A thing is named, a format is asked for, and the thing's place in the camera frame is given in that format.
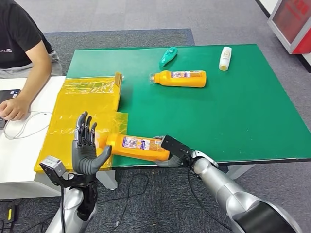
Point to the black adapter with yellow label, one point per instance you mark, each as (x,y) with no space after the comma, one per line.
(10,214)

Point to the orange bottle with label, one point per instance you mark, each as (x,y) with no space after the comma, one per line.
(180,82)
(136,148)

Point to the green table mat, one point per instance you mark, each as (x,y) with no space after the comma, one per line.
(218,122)

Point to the black laptop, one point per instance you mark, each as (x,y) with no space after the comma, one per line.
(7,95)

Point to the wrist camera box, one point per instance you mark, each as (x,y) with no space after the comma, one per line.
(52,167)
(176,148)

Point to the person's left hand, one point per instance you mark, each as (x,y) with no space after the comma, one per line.
(13,109)

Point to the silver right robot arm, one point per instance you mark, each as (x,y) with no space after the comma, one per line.
(230,196)

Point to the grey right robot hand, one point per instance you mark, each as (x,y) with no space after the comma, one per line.
(170,164)

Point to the white table leg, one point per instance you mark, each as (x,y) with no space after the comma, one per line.
(239,171)
(108,180)

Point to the person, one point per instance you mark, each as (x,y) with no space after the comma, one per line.
(14,32)

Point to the white plastic bottle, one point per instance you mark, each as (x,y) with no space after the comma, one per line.
(225,59)

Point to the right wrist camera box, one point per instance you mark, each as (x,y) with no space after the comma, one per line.
(176,148)

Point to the yellow plastic film sheet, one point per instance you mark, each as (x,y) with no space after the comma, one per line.
(96,103)

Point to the green plastic bottle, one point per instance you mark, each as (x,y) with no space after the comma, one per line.
(167,56)

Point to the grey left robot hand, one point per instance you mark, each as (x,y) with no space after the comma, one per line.
(84,157)

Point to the person's left forearm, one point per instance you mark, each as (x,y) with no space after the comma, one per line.
(32,86)

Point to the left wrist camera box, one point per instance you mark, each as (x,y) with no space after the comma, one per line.
(52,167)

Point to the red and white cabinet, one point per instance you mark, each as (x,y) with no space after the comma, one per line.
(291,19)

